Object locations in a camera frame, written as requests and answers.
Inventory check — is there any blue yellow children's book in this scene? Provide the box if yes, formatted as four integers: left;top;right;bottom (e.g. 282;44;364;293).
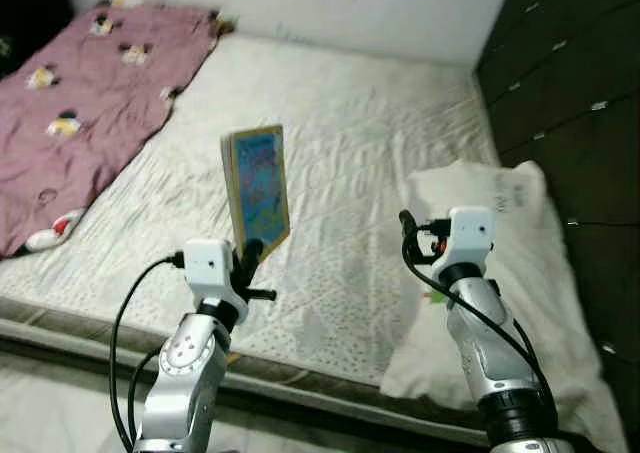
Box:
220;124;293;266

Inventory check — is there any pink cartoon mouse blanket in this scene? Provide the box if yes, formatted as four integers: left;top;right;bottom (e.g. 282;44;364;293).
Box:
0;0;236;261

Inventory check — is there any white quilted mattress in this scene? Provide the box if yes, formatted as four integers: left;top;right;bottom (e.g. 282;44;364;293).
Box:
0;31;506;419

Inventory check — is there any dark tufted headboard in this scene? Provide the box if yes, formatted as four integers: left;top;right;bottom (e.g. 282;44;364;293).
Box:
474;0;640;453

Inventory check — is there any dark cupboard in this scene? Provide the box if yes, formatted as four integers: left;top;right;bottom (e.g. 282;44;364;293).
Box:
0;0;79;82

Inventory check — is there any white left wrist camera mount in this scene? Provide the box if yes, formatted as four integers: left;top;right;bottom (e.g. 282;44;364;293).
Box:
182;238;249;309

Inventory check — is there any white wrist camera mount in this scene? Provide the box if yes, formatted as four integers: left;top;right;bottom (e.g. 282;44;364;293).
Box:
446;206;498;267
182;238;249;309

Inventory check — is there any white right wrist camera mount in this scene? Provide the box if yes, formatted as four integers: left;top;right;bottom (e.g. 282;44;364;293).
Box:
446;206;498;267

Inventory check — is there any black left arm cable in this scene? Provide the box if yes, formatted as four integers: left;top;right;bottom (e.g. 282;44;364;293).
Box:
107;254;187;452

